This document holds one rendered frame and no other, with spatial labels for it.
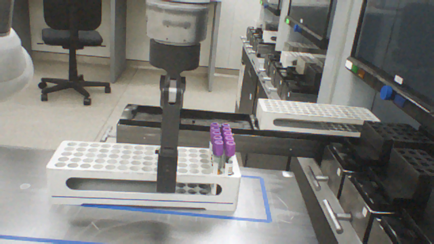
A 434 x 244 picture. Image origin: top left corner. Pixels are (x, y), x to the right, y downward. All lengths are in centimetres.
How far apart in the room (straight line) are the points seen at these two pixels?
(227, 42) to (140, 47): 96
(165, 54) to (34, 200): 31
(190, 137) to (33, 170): 38
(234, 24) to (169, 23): 398
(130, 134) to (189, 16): 50
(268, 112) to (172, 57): 47
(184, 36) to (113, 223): 29
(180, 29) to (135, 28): 402
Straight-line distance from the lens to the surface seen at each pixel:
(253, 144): 102
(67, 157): 69
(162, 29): 57
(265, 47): 225
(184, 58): 59
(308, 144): 104
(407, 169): 84
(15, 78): 119
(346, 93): 119
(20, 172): 79
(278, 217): 68
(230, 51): 459
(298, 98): 143
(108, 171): 64
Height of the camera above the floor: 119
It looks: 21 degrees down
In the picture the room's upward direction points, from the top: 6 degrees clockwise
